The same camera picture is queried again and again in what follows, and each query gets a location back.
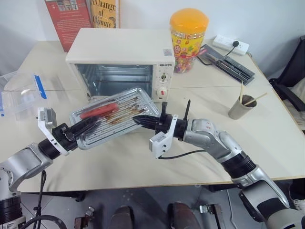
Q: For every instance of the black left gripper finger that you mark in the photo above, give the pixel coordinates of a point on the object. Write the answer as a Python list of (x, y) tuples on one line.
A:
[(84, 122), (91, 127)]

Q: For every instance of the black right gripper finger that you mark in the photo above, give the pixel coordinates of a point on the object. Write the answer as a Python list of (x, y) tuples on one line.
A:
[(147, 118), (147, 125)]

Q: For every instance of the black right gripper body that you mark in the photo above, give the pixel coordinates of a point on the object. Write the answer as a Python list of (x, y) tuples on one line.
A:
[(163, 124)]

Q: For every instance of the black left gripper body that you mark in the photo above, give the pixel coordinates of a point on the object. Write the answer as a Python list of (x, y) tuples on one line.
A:
[(65, 138)]

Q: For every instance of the silver ribbed baking tray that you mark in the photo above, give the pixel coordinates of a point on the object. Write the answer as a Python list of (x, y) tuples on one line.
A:
[(124, 114)]

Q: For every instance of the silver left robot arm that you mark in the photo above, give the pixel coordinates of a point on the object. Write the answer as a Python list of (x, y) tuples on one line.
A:
[(23, 159)]

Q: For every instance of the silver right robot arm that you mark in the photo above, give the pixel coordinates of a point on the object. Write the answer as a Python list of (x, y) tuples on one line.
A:
[(207, 136)]

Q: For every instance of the red sausage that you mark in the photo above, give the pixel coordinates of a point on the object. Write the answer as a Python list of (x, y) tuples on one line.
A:
[(100, 110)]

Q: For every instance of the white oven knob red mark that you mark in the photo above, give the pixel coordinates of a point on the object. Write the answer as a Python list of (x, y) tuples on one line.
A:
[(162, 92)]

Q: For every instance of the white toaster oven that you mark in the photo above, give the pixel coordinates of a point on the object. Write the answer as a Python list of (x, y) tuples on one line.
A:
[(119, 47)]

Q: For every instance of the black zip tie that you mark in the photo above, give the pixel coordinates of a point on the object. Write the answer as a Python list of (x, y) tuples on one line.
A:
[(187, 111)]

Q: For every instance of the blue box latch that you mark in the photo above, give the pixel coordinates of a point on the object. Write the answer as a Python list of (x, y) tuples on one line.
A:
[(40, 87)]

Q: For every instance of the clear plastic storage box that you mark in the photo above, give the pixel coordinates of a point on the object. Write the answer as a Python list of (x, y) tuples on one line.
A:
[(19, 95)]

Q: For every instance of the stainless steel cup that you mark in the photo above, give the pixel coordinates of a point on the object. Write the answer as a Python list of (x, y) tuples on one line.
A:
[(240, 109)]

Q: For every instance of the metal caster wheel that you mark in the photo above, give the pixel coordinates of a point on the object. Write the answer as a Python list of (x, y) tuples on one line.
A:
[(210, 214), (84, 218)]

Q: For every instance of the wooden skewer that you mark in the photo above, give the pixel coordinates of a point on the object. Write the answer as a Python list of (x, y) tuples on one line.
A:
[(257, 97), (241, 90)]

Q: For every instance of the candy jar with orange lid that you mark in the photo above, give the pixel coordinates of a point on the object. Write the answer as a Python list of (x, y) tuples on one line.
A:
[(187, 40)]

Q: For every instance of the dark grey ribbed rack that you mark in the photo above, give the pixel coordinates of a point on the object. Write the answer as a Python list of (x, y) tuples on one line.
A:
[(234, 66)]

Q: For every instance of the dark brown rounded shape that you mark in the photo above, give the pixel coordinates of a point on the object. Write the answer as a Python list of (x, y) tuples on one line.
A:
[(184, 217), (122, 218)]

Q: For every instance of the red book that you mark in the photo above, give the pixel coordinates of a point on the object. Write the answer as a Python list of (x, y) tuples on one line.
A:
[(69, 26)]

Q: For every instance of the white power strip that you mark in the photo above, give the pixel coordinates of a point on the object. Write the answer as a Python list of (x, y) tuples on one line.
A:
[(225, 41)]

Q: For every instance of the yellow book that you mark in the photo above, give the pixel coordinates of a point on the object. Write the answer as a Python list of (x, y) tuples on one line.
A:
[(104, 13)]

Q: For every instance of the beige cushion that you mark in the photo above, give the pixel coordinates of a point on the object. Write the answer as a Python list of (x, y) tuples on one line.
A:
[(297, 95)]

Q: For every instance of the black chair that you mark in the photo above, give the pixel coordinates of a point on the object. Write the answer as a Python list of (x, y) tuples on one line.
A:
[(291, 69)]

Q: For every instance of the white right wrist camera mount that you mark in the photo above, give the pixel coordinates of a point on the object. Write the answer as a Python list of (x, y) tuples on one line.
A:
[(160, 143)]

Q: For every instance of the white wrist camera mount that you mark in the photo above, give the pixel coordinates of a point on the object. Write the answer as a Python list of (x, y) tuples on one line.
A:
[(46, 118), (160, 143)]

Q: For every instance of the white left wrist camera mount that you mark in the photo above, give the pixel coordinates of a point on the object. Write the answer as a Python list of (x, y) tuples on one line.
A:
[(46, 118)]

